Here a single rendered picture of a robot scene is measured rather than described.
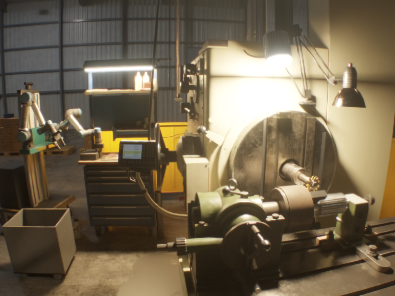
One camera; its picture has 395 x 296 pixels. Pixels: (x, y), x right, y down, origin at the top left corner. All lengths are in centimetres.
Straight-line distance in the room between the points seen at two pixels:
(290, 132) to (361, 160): 60
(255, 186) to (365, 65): 94
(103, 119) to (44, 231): 158
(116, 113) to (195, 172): 235
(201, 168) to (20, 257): 212
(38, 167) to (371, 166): 360
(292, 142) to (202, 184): 46
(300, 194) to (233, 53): 70
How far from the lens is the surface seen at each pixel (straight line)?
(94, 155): 311
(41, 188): 391
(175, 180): 423
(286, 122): 126
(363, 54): 168
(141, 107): 337
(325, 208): 117
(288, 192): 106
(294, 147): 130
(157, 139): 134
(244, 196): 97
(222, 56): 128
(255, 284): 87
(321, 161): 141
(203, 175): 121
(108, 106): 345
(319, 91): 148
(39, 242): 269
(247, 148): 122
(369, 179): 182
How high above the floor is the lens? 165
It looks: 11 degrees down
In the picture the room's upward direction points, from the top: straight up
